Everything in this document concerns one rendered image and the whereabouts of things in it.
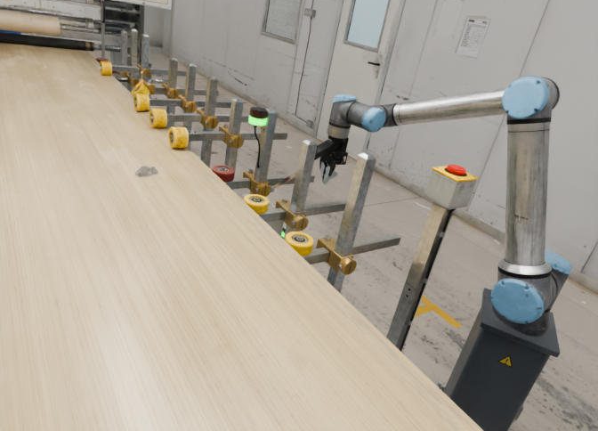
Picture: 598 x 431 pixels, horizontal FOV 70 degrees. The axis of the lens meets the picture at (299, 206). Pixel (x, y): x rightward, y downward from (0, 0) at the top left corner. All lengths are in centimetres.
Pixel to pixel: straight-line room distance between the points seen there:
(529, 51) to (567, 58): 29
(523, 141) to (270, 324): 90
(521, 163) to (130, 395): 116
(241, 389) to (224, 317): 18
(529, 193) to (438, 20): 316
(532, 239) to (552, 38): 257
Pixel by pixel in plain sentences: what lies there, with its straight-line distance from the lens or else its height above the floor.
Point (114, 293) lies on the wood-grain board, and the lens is 94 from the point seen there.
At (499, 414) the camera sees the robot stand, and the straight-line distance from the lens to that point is 193.
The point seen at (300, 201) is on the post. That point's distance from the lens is 138.
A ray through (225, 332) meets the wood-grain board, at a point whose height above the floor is 90.
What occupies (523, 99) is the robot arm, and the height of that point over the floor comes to 135.
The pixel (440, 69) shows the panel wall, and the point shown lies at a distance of 431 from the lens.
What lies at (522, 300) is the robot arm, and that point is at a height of 81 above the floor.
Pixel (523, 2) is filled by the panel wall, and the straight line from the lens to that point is 401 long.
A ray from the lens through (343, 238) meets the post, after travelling 121.
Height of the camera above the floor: 148
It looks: 25 degrees down
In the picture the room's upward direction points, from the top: 11 degrees clockwise
